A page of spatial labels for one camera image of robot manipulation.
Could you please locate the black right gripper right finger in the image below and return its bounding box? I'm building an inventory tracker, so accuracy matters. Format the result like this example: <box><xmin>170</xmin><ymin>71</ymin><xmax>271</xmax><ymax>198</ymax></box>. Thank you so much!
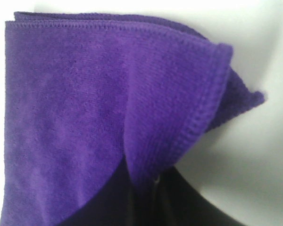
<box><xmin>153</xmin><ymin>164</ymin><xmax>229</xmax><ymax>226</ymax></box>

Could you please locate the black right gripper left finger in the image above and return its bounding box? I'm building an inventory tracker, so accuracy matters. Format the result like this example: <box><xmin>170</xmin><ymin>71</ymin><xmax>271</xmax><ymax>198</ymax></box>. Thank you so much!
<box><xmin>79</xmin><ymin>155</ymin><xmax>142</xmax><ymax>226</ymax></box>

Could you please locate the purple towel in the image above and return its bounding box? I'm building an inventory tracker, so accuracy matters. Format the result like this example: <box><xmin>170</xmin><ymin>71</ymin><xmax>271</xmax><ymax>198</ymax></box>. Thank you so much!
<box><xmin>0</xmin><ymin>12</ymin><xmax>264</xmax><ymax>226</ymax></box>

